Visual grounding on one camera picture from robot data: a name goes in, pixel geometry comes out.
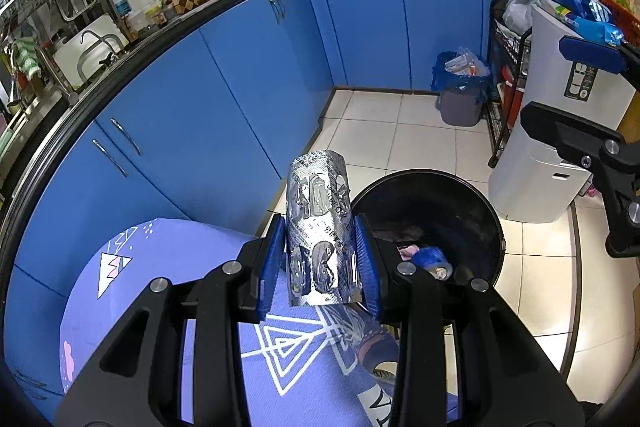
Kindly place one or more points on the white plastic bag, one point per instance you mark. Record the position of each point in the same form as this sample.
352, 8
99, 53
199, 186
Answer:
517, 9

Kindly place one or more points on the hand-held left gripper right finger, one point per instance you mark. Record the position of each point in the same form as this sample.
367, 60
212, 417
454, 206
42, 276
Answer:
367, 267

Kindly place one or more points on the black metal rack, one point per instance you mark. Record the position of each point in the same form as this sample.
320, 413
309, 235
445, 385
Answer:
497, 122

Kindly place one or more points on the black round trash bin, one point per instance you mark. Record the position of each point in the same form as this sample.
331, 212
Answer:
435, 202

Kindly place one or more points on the pink plastic item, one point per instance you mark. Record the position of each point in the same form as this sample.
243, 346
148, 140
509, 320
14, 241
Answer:
590, 189

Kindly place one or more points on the purple patterned tablecloth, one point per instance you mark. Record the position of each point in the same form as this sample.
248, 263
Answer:
175, 247

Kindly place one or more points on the red plastic basket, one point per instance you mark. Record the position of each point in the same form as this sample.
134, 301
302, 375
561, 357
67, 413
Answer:
620, 4

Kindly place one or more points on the blue round can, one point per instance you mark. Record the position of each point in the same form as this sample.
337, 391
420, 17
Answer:
431, 259

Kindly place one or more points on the silver blister pack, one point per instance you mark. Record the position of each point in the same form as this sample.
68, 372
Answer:
320, 227

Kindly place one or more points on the blue kitchen cabinets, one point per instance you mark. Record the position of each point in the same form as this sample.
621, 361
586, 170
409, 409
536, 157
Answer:
200, 117

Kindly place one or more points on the grey bin blue bag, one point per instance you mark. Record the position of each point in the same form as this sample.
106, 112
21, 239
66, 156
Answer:
460, 102

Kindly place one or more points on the white tub blue label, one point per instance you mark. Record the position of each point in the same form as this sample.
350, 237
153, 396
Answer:
120, 4

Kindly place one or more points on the white standing appliance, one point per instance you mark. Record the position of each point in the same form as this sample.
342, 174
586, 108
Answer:
547, 72

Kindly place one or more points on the metal sink faucet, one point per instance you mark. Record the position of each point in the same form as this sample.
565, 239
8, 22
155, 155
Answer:
97, 42

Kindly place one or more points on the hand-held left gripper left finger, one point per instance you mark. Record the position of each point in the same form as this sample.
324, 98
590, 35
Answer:
272, 267

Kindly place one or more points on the green striped cloth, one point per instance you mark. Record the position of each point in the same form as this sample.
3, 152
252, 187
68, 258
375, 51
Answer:
25, 57

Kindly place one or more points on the red white container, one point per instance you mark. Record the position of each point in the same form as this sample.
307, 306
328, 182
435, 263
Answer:
510, 94

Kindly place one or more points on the blue plastic packet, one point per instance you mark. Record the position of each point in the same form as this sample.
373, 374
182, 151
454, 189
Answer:
585, 14

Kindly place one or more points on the crumpled pink wrapper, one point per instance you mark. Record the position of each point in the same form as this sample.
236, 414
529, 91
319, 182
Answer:
407, 251

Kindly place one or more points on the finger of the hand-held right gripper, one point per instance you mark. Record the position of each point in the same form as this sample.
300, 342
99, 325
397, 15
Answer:
590, 54
565, 129

